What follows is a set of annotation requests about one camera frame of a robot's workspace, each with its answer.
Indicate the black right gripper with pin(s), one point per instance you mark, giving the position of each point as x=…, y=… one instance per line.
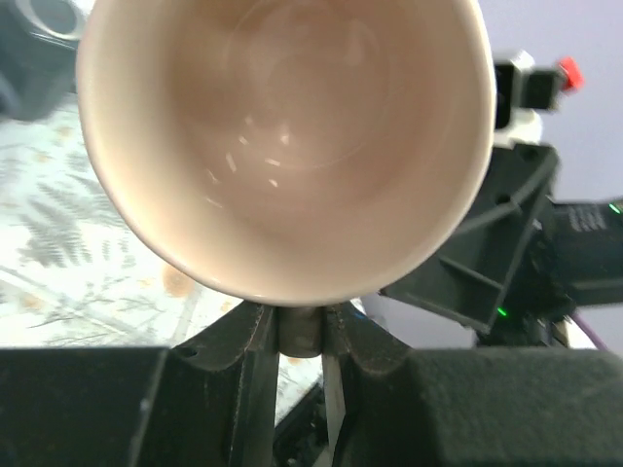
x=467, y=279

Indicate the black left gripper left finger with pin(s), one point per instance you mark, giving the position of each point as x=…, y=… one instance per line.
x=209, y=401

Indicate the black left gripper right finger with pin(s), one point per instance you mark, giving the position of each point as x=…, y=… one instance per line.
x=389, y=404

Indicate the peach pink mug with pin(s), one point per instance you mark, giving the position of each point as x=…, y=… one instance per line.
x=291, y=153

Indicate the teal grey mug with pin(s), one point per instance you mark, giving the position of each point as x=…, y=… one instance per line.
x=39, y=41

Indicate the floral table mat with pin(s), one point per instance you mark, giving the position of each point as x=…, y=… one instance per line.
x=72, y=273

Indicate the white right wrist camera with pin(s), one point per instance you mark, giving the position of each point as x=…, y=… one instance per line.
x=524, y=91

